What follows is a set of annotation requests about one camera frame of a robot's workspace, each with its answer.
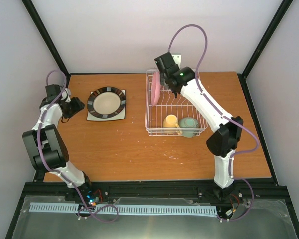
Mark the pink plate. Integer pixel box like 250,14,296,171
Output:
151,71,161,107

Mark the black striped round plate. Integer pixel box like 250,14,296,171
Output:
87,86,127,119

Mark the yellow mug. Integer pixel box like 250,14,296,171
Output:
163,114,182,136

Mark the green ceramic bowl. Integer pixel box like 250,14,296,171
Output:
179,117,200,138

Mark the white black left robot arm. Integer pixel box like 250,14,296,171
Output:
22,84,94,201

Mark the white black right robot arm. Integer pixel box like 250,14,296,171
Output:
156,61,243,190

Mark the white square plate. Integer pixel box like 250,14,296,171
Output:
86,89,127,122

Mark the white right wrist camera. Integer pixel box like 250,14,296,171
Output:
154,52,182,73

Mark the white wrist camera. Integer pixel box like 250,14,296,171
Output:
154,52,182,73
62,88,71,102

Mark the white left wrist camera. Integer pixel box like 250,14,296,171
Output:
62,88,71,102

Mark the white wire dish rack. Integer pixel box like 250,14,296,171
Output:
145,69,208,136

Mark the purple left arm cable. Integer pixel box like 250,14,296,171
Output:
37,69,119,223

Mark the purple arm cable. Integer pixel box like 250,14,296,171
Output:
167,23,260,222
37,69,119,223

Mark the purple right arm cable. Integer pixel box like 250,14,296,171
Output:
167,23,260,222

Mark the light blue cable duct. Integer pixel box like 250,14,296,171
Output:
29,202,217,217

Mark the black enclosure frame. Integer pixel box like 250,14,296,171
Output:
6,0,299,239

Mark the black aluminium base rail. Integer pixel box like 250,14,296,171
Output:
22,181,287,202

